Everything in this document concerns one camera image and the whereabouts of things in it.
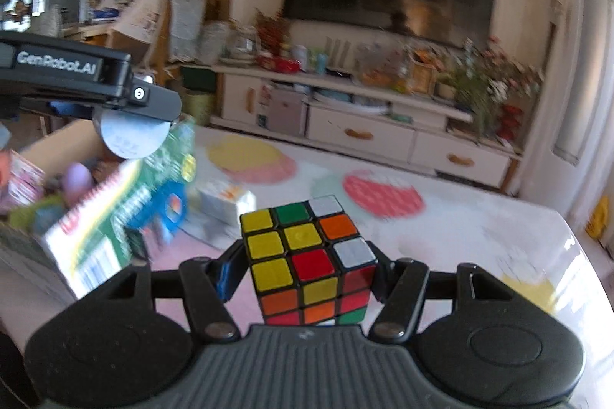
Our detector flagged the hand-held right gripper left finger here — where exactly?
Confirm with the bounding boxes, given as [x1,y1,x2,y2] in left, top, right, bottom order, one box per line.
[103,240,251,343]

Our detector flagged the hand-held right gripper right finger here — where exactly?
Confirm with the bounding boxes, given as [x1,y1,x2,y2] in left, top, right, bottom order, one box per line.
[367,243,510,343]

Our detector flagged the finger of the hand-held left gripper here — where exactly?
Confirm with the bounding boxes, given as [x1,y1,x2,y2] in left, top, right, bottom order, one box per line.
[125,82,183,123]
[48,101,96,120]

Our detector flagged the brown cardboard storage box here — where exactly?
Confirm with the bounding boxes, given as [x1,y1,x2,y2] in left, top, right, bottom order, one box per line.
[0,117,123,247]

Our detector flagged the round grey tin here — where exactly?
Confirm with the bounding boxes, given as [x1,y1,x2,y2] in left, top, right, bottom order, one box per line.
[92,108,172,160]

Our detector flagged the multicoloured puzzle cube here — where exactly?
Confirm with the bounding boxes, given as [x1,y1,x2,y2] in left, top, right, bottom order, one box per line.
[239,196,378,328]

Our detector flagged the small white box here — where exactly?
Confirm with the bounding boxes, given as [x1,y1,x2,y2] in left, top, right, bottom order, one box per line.
[198,180,258,228]

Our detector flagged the pink purple toy egg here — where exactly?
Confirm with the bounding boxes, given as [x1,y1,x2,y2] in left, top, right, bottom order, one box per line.
[64,162,95,205]

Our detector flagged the open cardboard carton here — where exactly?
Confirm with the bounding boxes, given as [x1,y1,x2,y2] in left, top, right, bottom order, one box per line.
[114,0,170,70]

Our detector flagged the glass teapot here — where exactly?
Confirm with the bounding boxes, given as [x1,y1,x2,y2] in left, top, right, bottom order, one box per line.
[225,27,262,63]

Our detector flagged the green white printed box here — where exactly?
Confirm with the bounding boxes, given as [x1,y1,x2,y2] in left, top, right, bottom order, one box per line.
[41,115,198,302]

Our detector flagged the red bowl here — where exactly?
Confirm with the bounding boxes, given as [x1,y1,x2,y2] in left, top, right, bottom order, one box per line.
[256,53,303,72]

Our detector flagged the red berry branches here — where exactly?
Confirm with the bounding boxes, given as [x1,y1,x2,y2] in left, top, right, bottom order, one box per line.
[254,8,291,55]

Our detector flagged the white television cabinet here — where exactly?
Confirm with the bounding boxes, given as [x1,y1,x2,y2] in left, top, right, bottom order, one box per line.
[208,63,525,190]

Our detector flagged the black wifi router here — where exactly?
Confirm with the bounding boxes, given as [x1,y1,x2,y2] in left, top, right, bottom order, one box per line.
[323,35,354,77]

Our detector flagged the red stand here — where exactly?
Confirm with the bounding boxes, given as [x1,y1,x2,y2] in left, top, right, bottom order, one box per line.
[496,104,524,142]

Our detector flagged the gold framed picture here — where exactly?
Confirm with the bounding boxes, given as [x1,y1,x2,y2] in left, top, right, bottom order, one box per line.
[409,58,437,96]

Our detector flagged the clear bag of oranges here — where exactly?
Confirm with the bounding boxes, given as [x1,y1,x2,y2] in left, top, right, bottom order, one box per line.
[354,44,414,89]

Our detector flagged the potted flower plants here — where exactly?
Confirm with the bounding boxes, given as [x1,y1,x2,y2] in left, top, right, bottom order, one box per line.
[439,37,544,142]

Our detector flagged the yellow detergent bottle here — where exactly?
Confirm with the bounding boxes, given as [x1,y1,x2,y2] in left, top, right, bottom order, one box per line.
[586,195,611,240]

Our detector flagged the white standing air conditioner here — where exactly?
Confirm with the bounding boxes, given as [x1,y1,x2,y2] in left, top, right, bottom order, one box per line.
[549,0,606,165]

